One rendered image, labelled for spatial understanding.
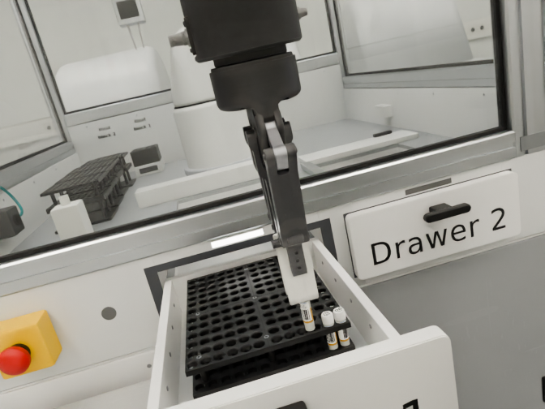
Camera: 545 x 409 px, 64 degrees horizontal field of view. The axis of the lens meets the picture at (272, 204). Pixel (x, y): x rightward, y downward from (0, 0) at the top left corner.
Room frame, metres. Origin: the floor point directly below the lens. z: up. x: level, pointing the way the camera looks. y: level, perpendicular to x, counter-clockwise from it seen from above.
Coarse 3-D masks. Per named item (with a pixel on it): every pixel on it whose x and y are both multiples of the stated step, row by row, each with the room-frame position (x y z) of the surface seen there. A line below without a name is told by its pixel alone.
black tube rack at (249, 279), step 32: (192, 288) 0.58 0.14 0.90; (224, 288) 0.55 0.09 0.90; (256, 288) 0.52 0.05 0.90; (320, 288) 0.49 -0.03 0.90; (192, 320) 0.48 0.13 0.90; (224, 320) 0.47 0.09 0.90; (256, 320) 0.45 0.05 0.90; (288, 320) 0.43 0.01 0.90; (320, 320) 0.42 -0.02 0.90; (192, 352) 0.41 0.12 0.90; (288, 352) 0.41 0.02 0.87; (320, 352) 0.41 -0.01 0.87; (224, 384) 0.39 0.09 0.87
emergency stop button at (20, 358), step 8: (8, 352) 0.52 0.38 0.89; (16, 352) 0.52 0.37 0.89; (24, 352) 0.52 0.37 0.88; (0, 360) 0.52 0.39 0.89; (8, 360) 0.52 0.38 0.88; (16, 360) 0.52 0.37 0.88; (24, 360) 0.52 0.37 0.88; (0, 368) 0.52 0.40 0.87; (8, 368) 0.52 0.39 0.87; (16, 368) 0.52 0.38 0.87; (24, 368) 0.52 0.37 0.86
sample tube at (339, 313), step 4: (336, 308) 0.41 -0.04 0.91; (340, 308) 0.41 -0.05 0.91; (336, 312) 0.40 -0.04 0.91; (340, 312) 0.40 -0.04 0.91; (344, 312) 0.40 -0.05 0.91; (336, 316) 0.40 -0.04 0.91; (340, 316) 0.40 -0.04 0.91; (344, 316) 0.40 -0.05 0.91; (336, 320) 0.40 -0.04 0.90; (340, 320) 0.40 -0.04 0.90; (344, 320) 0.40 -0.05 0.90; (340, 332) 0.40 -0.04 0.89; (344, 332) 0.40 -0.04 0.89; (340, 336) 0.40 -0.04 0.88; (344, 336) 0.40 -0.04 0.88; (348, 336) 0.40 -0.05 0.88; (340, 340) 0.41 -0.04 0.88; (344, 340) 0.40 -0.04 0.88; (348, 340) 0.40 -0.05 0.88; (344, 344) 0.40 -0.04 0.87; (348, 344) 0.40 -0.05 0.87
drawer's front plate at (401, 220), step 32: (448, 192) 0.65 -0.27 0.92; (480, 192) 0.65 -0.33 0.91; (512, 192) 0.66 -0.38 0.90; (352, 224) 0.63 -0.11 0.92; (384, 224) 0.64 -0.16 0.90; (416, 224) 0.64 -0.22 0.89; (448, 224) 0.65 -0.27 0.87; (480, 224) 0.65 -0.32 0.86; (512, 224) 0.66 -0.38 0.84; (352, 256) 0.64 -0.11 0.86; (384, 256) 0.63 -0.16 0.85; (416, 256) 0.64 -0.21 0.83
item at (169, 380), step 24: (312, 240) 0.66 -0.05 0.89; (240, 264) 0.64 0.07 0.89; (312, 264) 0.65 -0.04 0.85; (336, 264) 0.55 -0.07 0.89; (168, 288) 0.60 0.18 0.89; (336, 288) 0.55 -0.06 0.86; (168, 312) 0.52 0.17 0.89; (360, 312) 0.45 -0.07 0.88; (168, 336) 0.48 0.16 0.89; (360, 336) 0.46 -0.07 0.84; (384, 336) 0.38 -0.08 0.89; (168, 360) 0.44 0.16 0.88; (168, 384) 0.40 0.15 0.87; (192, 384) 0.45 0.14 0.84
